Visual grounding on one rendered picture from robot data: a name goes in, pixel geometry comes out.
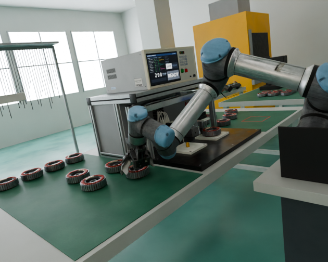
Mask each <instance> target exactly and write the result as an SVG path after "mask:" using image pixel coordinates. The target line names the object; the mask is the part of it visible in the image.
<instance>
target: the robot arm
mask: <svg viewBox="0 0 328 262"><path fill-rule="evenodd" d="M200 59H201V63H202V68H203V80H202V82H201V83H200V84H199V86H198V89H199V90H198V91H197V92H196V94H195V95H194V96H193V97H192V99H191V100H190V101H189V102H188V104H187V105H186V106H185V108H184V109H183V110H182V111H181V113H180V114H179V115H178V117H177V118H176V119H175V120H174V122H173V123H172V124H171V126H170V127H169V126H167V125H164V124H162V123H160V122H158V121H156V120H154V119H152V118H151V117H149V116H148V113H147V109H146V108H145V107H143V106H133V107H131V108H130V109H129V110H128V118H127V120H128V137H125V142H126V143H127V144H128V145H130V146H131V147H132V148H131V149H129V151H128V152H127V153H126V155H125V156H124V157H123V159H122V163H121V175H123V173H125V174H126V175H127V174H128V173H129V166H130V165H131V161H130V159H132V163H134V164H133V168H134V170H135V167H136V169H138V168H141V167H145V166H149V165H151V166H153V167H154V163H153V159H152V157H151V154H150V152H149V150H147V149H146V143H147V139H149V140H151V142H152V143H153V145H154V147H155V148H156V150H157V152H158V154H159V155H160V156H161V157H162V158H164V159H171V158H173V157H174V156H175V154H176V148H177V146H178V145H179V143H180V142H181V141H182V139H183V138H184V137H185V135H186V134H187V133H188V131H189V130H190V129H191V127H192V126H193V125H194V123H195V122H196V121H197V119H198V118H199V117H200V115H201V114H202V113H203V111H204V110H205V109H206V107H207V106H208V105H209V104H210V102H211V101H212V100H213V99H216V98H217V97H218V95H219V94H220V93H221V91H222V90H223V88H224V87H225V85H226V83H227V82H228V80H229V77H232V76H233V75H238V76H242V77H245V78H249V79H252V80H257V81H260V82H264V83H268V84H272V85H276V86H280V87H284V88H288V89H292V90H295V91H298V92H299V94H300V95H301V97H304V98H305V99H304V106H303V109H302V113H301V116H300V120H299V124H298V125H297V127H324V128H328V63H327V62H326V63H324V64H322V65H315V64H313V65H311V66H309V67H307V68H306V67H301V66H298V65H294V64H289V63H285V62H280V61H275V60H271V59H266V58H261V57H257V56H252V55H248V54H243V53H241V52H240V50H239V49H238V48H236V47H231V44H230V43H229V42H228V40H226V39H224V38H214V39H212V40H210V41H208V42H206V43H205V44H204V45H203V47H202V48H201V51H200Z"/></svg>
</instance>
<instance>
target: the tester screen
mask: <svg viewBox="0 0 328 262"><path fill-rule="evenodd" d="M147 62H148V68H149V74H150V80H151V84H152V85H154V84H159V83H164V82H169V81H174V80H179V79H180V78H178V79H174V80H168V76H167V71H173V70H178V69H179V68H173V69H167V68H166V64H167V63H175V62H178V61H177V56H176V53H167V54H156V55H147ZM160 72H162V77H157V78H155V74H154V73H160ZM164 77H166V78H167V80H165V81H160V82H155V83H152V80H155V79H158V78H164Z"/></svg>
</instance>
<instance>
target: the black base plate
mask: <svg viewBox="0 0 328 262"><path fill-rule="evenodd" d="M204 128H205V127H204ZM204 128H198V129H199V134H198V135H196V136H194V137H187V136H186V135H185V137H184V142H194V143H207V146H206V147H204V148H202V149H200V150H199V151H197V152H195V153H193V154H182V153H176V154H175V156H174V157H173V158H171V159H164V158H162V157H161V156H160V155H159V154H158V152H157V150H156V148H155V147H153V149H154V155H155V158H154V159H153V163H154V164H158V165H164V166H171V167H177V168H183V169H189V170H193V171H199V172H202V171H204V170H205V169H207V168H208V167H210V166H211V165H213V164H214V163H216V162H217V161H219V160H220V159H222V158H223V157H225V156H226V155H228V154H229V153H231V152H232V151H234V150H235V149H237V148H238V147H240V146H241V145H243V144H244V143H246V142H248V141H249V140H251V139H252V138H254V137H255V136H257V135H258V134H260V133H261V129H248V128H221V131H222V132H229V134H227V135H226V136H224V137H222V138H220V139H218V140H217V141H215V140H199V139H195V137H197V136H199V135H201V134H202V130H203V129H204Z"/></svg>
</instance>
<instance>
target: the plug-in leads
mask: <svg viewBox="0 0 328 262"><path fill-rule="evenodd" d="M161 113H163V114H164V120H163V117H162V119H161V117H160V115H161V116H162V114H161ZM165 115H166V118H165ZM159 117H160V122H161V123H163V124H164V125H165V124H166V123H167V122H170V120H169V118H168V115H167V114H166V113H165V112H162V111H161V112H160V111H157V121H158V122H159Z"/></svg>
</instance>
